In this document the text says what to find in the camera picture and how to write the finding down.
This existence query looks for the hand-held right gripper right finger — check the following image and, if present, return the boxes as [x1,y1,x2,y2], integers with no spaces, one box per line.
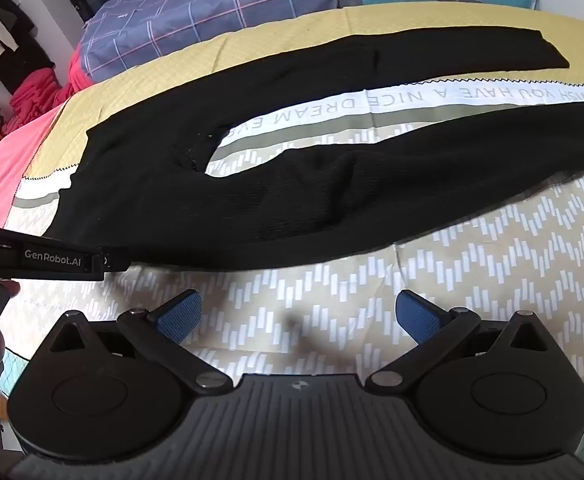
[366,290,549,395]

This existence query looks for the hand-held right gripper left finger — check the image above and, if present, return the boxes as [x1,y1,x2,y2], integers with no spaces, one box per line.
[47,291,234,395]

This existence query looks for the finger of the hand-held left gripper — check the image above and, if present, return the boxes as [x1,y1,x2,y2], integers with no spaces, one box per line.
[103,245,130,273]

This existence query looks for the black pants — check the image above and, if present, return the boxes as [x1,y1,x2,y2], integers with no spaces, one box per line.
[42,27,584,273]

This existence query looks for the yellow patterned blanket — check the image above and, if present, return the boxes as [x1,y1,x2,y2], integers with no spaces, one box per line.
[2,2,584,463]

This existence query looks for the pink bed sheet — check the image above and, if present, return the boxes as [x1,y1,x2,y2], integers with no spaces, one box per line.
[0,44,99,243]

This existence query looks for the pile of pink folded cloths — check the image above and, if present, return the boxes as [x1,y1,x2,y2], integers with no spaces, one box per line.
[9,67,76,132]

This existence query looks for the hanging clothes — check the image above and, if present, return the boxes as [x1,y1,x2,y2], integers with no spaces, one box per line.
[0,0,56,94]

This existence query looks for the blue plaid quilt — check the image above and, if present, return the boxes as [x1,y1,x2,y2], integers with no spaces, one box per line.
[79,0,369,84]

